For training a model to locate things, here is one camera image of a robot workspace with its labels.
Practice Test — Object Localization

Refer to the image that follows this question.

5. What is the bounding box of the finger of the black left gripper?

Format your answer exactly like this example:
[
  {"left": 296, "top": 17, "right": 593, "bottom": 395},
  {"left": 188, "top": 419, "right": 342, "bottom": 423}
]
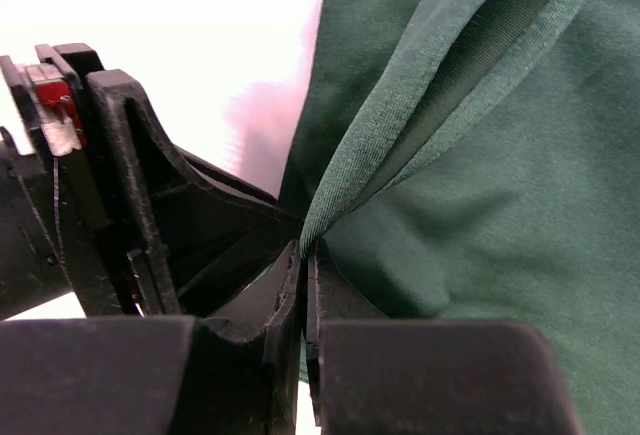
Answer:
[{"left": 86, "top": 70, "right": 301, "bottom": 315}]

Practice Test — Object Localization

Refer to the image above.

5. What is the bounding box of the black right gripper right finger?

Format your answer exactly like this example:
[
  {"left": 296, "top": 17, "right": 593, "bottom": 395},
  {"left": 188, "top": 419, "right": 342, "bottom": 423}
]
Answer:
[{"left": 305, "top": 242, "right": 582, "bottom": 434}]

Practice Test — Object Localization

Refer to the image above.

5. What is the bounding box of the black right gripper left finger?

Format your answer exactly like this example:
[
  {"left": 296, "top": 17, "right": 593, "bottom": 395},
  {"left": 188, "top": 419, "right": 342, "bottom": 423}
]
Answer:
[{"left": 1, "top": 242, "right": 303, "bottom": 434}]

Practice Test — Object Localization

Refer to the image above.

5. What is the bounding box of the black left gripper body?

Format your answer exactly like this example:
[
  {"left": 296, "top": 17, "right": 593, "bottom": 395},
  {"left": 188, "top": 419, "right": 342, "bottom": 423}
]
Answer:
[{"left": 1, "top": 43, "right": 145, "bottom": 318}]

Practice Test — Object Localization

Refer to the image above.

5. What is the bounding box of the dark green cloth napkin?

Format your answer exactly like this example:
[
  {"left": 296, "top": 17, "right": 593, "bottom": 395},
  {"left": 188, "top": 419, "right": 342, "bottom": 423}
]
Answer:
[{"left": 279, "top": 0, "right": 639, "bottom": 434}]

